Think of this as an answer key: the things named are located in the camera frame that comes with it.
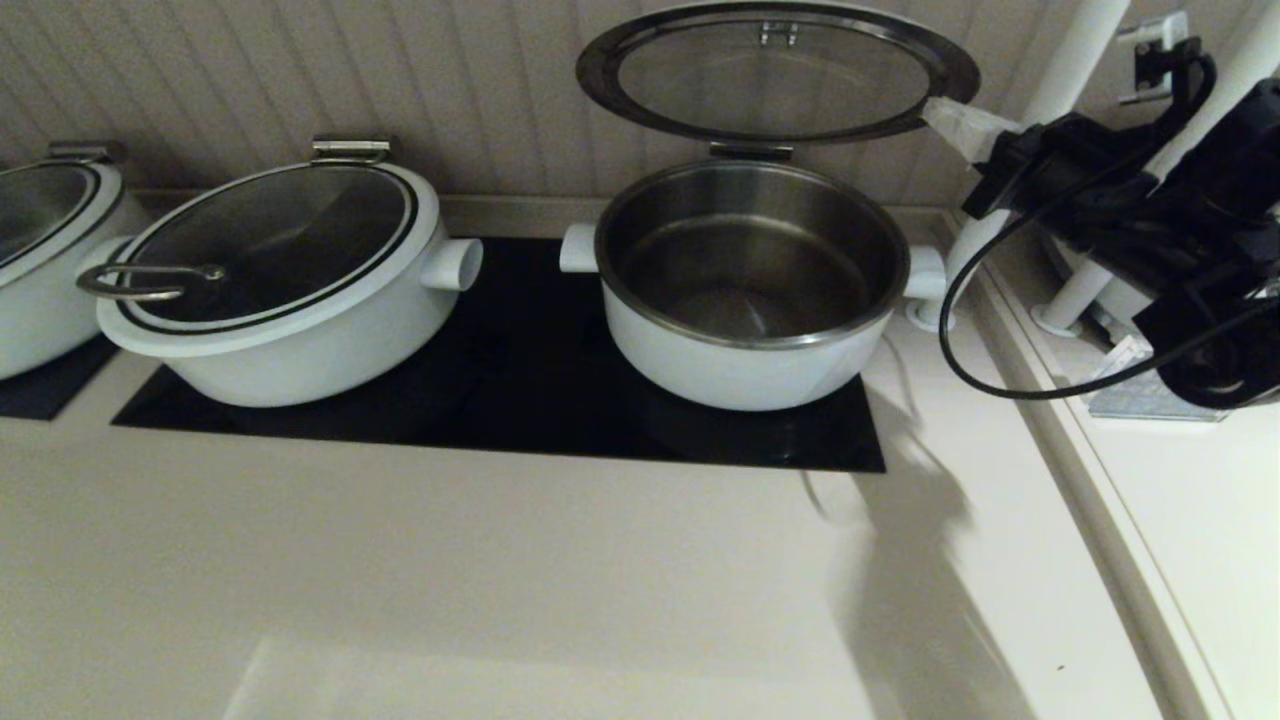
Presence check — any glass lid white rim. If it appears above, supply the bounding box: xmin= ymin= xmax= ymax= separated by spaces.
xmin=575 ymin=0 xmax=983 ymax=144
xmin=0 ymin=160 xmax=123 ymax=291
xmin=75 ymin=160 xmax=441 ymax=358

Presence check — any white cooking pot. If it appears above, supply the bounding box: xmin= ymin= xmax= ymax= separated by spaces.
xmin=95 ymin=135 xmax=484 ymax=409
xmin=0 ymin=140 xmax=151 ymax=381
xmin=558 ymin=142 xmax=948 ymax=411

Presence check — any white toaster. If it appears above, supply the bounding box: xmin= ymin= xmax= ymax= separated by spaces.
xmin=1040 ymin=225 xmax=1161 ymax=346

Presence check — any clear acrylic sign holder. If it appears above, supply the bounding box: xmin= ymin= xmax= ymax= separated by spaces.
xmin=1085 ymin=335 xmax=1231 ymax=423

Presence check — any black induction cooktop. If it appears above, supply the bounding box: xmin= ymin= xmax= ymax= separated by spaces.
xmin=0 ymin=335 xmax=121 ymax=421
xmin=110 ymin=237 xmax=888 ymax=474

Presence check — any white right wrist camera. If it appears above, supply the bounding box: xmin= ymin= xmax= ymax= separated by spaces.
xmin=1118 ymin=12 xmax=1191 ymax=106

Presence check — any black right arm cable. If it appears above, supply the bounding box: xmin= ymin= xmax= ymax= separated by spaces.
xmin=937 ymin=45 xmax=1280 ymax=401

